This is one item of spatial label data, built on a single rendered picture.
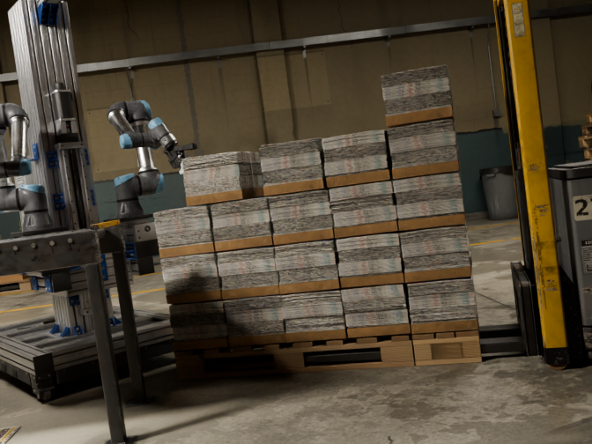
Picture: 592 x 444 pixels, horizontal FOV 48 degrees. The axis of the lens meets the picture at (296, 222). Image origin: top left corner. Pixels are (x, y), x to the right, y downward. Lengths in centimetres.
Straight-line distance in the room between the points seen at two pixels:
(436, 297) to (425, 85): 92
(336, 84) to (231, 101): 156
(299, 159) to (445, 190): 66
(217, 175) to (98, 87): 708
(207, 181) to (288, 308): 71
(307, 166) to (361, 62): 718
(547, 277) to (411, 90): 96
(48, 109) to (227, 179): 116
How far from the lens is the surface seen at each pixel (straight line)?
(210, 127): 988
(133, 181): 375
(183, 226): 323
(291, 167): 306
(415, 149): 295
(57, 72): 390
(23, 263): 260
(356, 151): 298
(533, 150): 276
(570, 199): 282
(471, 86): 1050
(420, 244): 296
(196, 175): 321
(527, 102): 277
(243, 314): 320
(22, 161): 334
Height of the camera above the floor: 86
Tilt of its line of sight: 3 degrees down
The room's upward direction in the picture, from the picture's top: 8 degrees counter-clockwise
